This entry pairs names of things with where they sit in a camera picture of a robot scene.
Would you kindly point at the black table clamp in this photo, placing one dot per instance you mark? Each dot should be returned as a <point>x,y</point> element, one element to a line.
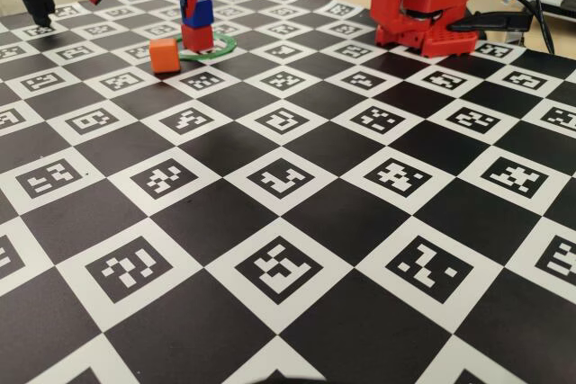
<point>495,20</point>

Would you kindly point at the blue cube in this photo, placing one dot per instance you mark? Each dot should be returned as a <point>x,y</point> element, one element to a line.
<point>203,13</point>

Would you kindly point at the orange cube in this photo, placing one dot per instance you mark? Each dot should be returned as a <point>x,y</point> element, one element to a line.
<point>164,58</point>

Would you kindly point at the black white marker mat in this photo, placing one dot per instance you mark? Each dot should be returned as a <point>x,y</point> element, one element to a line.
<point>288,222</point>

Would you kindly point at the red cube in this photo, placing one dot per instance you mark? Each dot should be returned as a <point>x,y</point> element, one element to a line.
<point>198,38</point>

